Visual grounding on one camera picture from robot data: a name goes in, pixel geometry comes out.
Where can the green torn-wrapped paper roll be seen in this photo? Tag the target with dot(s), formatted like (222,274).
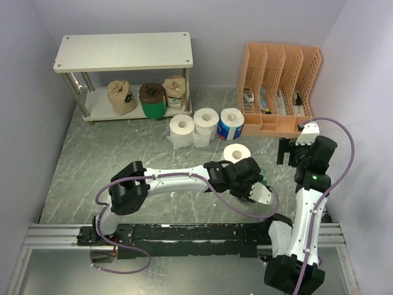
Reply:
(264,178)

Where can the kraft-wrapped paper roll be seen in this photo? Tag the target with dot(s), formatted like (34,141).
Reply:
(175,91)
(121,97)

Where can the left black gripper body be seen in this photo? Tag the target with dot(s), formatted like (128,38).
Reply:
(242,192)

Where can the white paper roll front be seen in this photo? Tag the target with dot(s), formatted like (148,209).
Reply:
(235,152)

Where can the white paper roll middle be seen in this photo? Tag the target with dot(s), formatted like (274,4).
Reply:
(206,123)

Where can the aluminium frame rail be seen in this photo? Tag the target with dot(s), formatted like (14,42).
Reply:
(52,237)

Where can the orange file organizer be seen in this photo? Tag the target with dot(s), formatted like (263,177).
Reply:
(274,88)

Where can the white paper roll left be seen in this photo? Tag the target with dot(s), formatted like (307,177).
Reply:
(181,128)

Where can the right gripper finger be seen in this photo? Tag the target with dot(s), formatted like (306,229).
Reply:
(280,157)
(284,144)

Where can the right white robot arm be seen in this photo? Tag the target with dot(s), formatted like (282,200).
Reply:
(294,267)

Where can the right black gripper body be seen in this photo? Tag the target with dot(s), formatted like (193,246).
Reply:
(296,152)

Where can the brown-green paper roll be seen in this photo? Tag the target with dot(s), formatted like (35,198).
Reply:
(152,97)

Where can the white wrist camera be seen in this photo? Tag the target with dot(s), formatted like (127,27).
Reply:
(308,135)
(261,194)

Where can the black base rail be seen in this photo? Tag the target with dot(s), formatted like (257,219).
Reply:
(248,240)

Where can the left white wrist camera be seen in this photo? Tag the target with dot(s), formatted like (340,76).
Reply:
(261,194)

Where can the blue-wrapped white paper roll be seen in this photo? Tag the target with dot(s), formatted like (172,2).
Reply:
(231,124)

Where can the white two-tier shelf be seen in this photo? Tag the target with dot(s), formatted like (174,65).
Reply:
(80,55)

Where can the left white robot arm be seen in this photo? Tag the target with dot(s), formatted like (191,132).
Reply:
(129,188)

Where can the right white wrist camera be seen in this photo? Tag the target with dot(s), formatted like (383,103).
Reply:
(308,135)

